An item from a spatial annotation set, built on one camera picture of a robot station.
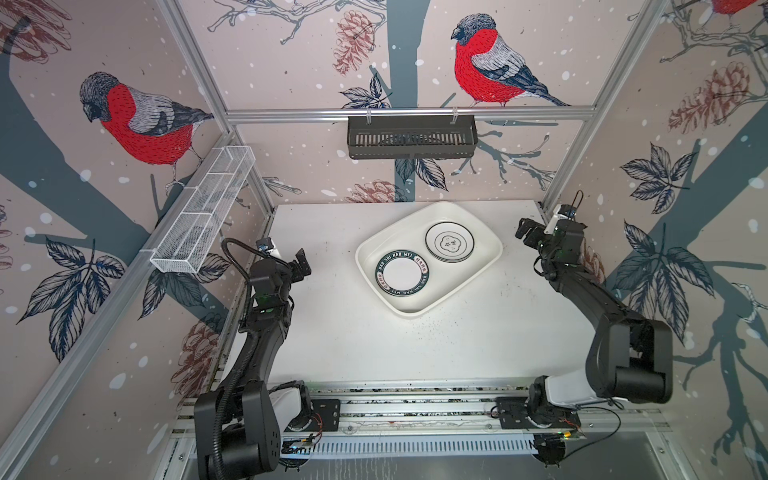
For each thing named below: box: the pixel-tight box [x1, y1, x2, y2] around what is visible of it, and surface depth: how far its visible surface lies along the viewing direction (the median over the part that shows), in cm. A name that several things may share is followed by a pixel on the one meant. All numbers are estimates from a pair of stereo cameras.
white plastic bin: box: [355, 202, 503, 318], surface depth 106 cm
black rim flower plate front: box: [424, 221, 475, 263], surface depth 109 cm
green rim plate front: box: [375, 249, 430, 297], surface depth 100 cm
